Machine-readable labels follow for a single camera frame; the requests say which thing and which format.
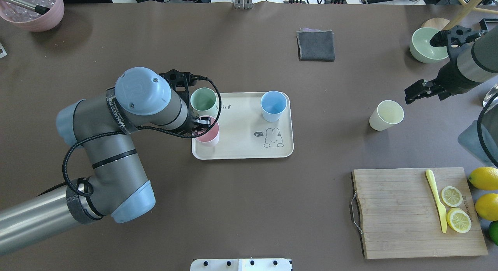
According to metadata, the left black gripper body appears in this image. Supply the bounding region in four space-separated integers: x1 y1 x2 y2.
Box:
159 70 203 137

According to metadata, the upper lemon slice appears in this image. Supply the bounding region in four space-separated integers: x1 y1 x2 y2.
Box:
440 186 463 208

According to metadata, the wooden cutting board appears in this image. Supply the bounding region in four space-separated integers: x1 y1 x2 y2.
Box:
352 168 488 260

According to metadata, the lower lemon slice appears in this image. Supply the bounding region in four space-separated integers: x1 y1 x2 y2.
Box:
446 208 472 233

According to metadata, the lemon slice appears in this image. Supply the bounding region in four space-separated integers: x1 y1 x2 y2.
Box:
446 208 472 233
440 186 463 208

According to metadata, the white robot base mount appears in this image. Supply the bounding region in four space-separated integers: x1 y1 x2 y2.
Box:
190 257 293 271

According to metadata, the clear glass cup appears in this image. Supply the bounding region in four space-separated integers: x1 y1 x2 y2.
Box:
482 83 498 108

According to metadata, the grey folded cloth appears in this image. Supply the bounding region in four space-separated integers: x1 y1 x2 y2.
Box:
296 30 335 62

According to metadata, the green lime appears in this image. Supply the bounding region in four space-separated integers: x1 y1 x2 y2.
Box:
488 221 498 246

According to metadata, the pink bowl with ice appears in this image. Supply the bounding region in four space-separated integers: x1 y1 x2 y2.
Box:
0 0 65 32

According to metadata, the wooden cup rack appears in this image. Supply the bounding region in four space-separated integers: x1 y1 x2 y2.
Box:
421 0 498 30

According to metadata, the green bowl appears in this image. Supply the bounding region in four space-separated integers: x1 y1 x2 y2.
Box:
409 28 448 64

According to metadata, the blue cup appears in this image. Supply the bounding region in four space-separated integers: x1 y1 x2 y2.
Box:
260 91 288 122

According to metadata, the green cup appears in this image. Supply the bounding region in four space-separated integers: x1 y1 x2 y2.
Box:
190 88 218 118

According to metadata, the whole lemon near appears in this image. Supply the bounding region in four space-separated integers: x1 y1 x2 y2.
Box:
475 193 498 221

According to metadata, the cream rabbit tray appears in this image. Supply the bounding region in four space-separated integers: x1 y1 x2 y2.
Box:
191 92 294 160

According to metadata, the purple cloth under grey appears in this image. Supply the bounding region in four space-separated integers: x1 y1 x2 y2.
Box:
300 28 322 32

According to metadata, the pale yellow cup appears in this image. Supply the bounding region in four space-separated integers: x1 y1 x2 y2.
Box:
369 100 404 131

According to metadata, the whole lemon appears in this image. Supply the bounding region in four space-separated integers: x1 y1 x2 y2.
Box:
468 167 498 190
475 193 498 221

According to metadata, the metal muddler in bowl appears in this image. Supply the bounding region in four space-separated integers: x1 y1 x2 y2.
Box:
2 0 50 15

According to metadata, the yellow plastic knife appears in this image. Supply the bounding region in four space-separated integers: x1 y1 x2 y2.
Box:
425 169 448 233

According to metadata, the whole lemon far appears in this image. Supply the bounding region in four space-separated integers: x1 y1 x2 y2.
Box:
468 167 498 190

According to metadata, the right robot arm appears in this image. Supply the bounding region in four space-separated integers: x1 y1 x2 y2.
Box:
404 25 497 166

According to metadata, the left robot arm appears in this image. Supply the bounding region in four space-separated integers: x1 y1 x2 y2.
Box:
1 67 218 255

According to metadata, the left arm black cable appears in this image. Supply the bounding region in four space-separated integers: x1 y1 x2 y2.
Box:
61 75 222 197

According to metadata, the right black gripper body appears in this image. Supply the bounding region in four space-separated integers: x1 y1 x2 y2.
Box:
430 25 483 100

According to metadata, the black frame tray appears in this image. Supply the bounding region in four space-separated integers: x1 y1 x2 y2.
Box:
479 18 498 31

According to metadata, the pink cup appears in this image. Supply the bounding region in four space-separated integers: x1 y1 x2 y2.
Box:
193 122 219 147

